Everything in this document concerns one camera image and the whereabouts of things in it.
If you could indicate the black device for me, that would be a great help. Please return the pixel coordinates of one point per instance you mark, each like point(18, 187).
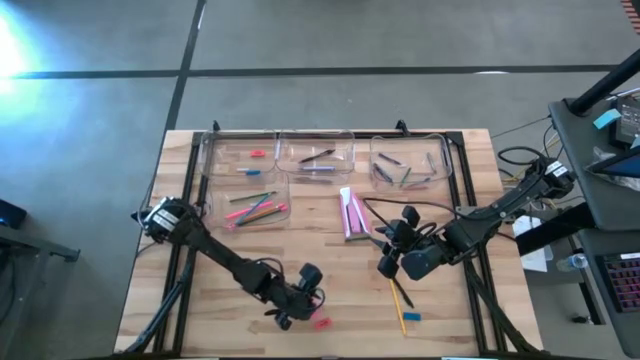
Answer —
point(629, 120)

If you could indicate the dark blue crayon edge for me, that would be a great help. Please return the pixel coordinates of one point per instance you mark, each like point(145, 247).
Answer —
point(252, 172)

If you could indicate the clear plastic bin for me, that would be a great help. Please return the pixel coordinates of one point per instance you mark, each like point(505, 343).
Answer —
point(345, 150)
point(215, 200)
point(442, 150)
point(215, 150)

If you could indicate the laptop purple backlit keyboard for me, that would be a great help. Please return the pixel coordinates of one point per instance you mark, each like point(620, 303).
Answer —
point(622, 282)

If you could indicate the blue sticky note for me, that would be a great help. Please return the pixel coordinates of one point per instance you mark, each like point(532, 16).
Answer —
point(606, 119)

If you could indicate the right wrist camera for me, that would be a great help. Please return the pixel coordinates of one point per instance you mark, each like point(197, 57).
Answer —
point(411, 216)

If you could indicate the black table frame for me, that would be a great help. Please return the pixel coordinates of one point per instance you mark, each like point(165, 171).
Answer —
point(362, 135)

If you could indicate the open laptop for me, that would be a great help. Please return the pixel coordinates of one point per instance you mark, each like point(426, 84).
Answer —
point(620, 165)

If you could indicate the pink marker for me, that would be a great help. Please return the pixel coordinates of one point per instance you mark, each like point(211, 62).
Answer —
point(235, 215)

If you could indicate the black pole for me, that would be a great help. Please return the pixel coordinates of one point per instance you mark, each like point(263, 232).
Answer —
point(605, 82)

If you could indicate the clear water bottle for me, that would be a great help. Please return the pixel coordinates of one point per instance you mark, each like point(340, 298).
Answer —
point(572, 262)

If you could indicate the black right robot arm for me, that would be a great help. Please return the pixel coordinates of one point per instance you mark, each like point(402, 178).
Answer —
point(505, 205)

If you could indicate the yellow pencil pink cap eraser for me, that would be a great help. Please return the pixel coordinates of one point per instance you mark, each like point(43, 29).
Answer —
point(272, 212)

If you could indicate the green crayon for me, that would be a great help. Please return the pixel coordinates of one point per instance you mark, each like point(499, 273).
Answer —
point(359, 238)
point(405, 176)

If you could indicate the blue pencil pink cap eraser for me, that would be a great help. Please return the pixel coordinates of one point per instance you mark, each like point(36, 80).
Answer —
point(264, 201)

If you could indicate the black desk support beam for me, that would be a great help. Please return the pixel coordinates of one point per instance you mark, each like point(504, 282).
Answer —
point(560, 227)

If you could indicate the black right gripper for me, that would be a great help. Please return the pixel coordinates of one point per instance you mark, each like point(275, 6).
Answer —
point(425, 257)

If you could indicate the white paper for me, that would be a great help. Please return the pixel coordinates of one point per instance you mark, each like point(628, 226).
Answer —
point(537, 260)

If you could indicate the large pink wedge eraser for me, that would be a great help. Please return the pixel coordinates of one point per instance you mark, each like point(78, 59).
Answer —
point(323, 324)

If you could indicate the black pen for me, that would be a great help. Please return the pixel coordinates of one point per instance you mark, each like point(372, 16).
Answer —
point(403, 293)
point(316, 156)

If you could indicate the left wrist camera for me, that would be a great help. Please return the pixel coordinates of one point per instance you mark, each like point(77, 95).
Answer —
point(311, 275)

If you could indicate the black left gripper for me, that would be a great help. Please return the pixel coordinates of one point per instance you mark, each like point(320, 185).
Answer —
point(287, 297)

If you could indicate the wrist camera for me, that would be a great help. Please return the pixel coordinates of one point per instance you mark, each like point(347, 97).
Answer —
point(311, 275)
point(411, 216)

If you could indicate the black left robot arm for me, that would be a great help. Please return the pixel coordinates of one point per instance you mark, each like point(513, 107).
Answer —
point(215, 250)

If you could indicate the black crayon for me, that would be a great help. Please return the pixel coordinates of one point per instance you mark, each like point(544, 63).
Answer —
point(389, 159)

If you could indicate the grey side desk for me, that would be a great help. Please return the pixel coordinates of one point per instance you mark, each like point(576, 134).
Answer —
point(590, 210)
point(607, 335)

